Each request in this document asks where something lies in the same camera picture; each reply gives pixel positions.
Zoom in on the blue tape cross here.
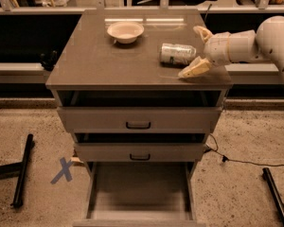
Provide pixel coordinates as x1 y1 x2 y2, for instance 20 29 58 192
50 158 73 184

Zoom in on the middle grey drawer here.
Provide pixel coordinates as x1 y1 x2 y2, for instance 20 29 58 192
74 133 205 162

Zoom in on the top grey drawer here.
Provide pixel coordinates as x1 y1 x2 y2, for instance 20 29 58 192
55 90 222 133

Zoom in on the white bowl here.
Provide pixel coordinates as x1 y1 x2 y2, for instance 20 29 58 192
107 21 144 44

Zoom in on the grey drawer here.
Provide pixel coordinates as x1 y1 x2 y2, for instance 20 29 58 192
55 90 222 133
74 133 205 162
73 162 206 227

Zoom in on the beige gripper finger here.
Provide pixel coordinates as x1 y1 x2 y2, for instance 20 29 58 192
178 57 212 79
193 26 213 43

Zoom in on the grey drawer cabinet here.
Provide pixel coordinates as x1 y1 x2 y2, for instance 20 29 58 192
45 9 234 227

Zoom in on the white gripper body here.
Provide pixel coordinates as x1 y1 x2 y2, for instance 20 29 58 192
204 32 231 66

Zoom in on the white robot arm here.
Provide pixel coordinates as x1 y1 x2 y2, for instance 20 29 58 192
178 16 284 83

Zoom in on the black clamp on rail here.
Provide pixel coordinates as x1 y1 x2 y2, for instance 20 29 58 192
40 50 58 71

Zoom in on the black cable on floor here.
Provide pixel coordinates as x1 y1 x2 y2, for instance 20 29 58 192
204 133 284 168

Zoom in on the black stand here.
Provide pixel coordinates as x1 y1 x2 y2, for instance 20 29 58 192
0 133 34 209
262 167 284 227

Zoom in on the silver green 7up can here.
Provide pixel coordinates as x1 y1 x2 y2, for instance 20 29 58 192
160 44 196 65

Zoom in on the bottom grey drawer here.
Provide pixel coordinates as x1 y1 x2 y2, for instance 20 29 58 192
73 162 206 227

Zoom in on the black stand left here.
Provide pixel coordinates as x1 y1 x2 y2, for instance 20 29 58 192
0 133 34 209

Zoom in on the black stand right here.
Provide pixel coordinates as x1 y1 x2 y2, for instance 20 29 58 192
262 167 284 227

